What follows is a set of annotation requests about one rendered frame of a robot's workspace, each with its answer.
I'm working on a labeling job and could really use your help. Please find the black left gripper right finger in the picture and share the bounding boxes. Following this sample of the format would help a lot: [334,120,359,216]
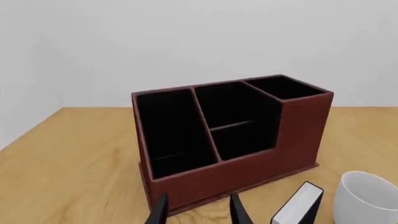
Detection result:
[229,193,253,224]

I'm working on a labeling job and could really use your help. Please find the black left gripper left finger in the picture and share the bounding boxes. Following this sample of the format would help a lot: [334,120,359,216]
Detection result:
[144,192,170,224]

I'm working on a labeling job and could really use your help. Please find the black book with white pages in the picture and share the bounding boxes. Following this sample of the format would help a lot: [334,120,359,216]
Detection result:
[270,181,325,224]

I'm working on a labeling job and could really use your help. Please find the red-brown desk caddy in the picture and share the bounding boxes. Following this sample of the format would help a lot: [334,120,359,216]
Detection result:
[131,74,334,217]

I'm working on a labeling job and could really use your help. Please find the white mug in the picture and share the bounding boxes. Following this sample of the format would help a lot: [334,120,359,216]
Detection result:
[333,170,398,224]

